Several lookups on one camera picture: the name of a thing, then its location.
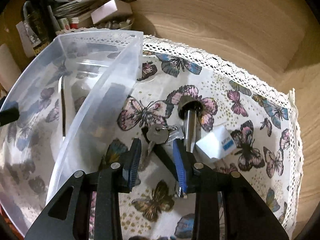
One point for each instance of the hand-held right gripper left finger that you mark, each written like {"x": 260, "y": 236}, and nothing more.
{"x": 132, "y": 166}

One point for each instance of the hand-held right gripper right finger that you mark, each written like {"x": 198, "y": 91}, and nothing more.
{"x": 180, "y": 166}

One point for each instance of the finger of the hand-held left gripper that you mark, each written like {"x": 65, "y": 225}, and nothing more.
{"x": 8, "y": 116}

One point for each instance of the white power adapter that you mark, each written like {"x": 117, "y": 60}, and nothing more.
{"x": 212, "y": 146}

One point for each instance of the silver metal rod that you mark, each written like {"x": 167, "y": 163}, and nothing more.
{"x": 188, "y": 125}

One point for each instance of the white oval plastic dish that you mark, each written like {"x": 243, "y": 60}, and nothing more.
{"x": 75, "y": 90}

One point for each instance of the clear plastic storage container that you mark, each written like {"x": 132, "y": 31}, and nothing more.
{"x": 105, "y": 80}

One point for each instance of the beige plastic object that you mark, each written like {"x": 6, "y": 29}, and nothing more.
{"x": 7, "y": 65}

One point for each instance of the butterfly print lace tablecloth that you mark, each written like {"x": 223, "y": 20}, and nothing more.
{"x": 225, "y": 100}

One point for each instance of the white paper note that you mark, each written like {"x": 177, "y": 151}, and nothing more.
{"x": 23, "y": 37}

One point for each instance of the dark wine bottle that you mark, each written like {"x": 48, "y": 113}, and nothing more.
{"x": 37, "y": 22}

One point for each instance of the pile of magazines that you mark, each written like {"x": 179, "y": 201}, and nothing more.
{"x": 75, "y": 5}

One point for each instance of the bowl of pebbles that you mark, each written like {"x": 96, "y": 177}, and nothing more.
{"x": 117, "y": 25}

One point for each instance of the small pink box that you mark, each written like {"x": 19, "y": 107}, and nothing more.
{"x": 110, "y": 10}

